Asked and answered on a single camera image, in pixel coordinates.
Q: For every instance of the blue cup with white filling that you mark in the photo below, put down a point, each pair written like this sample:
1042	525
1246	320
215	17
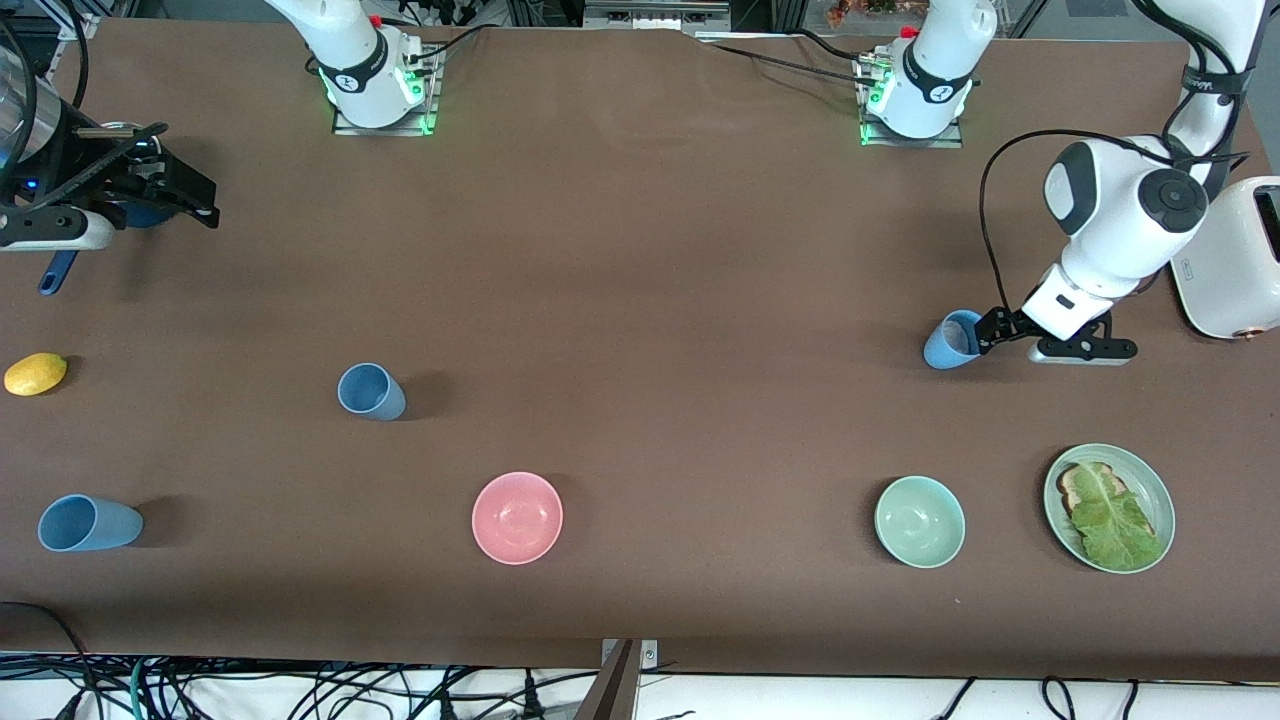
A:
942	352

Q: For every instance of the blue plastic cup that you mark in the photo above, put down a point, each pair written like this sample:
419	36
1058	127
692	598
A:
372	392
90	524

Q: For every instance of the white toaster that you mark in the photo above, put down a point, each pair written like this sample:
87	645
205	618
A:
1230	290

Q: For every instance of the toasted bread slice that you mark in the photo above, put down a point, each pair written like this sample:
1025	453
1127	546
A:
1072	490

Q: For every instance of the light green bowl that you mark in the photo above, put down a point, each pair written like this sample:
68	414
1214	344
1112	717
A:
920	522

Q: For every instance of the light green plate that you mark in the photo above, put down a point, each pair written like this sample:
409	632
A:
1152	490

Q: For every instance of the yellow lemon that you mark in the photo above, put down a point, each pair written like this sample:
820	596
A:
35	375

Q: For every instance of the green lettuce leaf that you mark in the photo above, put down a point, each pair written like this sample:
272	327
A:
1115	525

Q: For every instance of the grey metal box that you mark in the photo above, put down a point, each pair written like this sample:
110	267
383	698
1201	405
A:
655	14

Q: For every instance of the pink bowl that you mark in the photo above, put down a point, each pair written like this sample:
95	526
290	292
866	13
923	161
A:
517	518

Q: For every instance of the dark metal pole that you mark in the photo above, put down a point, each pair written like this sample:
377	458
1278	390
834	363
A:
612	690

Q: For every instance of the aluminium frame profile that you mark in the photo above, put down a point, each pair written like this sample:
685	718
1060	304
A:
80	25

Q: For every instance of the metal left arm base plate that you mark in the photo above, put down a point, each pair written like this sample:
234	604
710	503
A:
950	141

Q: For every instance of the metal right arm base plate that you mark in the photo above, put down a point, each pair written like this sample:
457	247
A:
428	110

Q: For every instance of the small metal bracket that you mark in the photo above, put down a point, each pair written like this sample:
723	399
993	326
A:
650	655

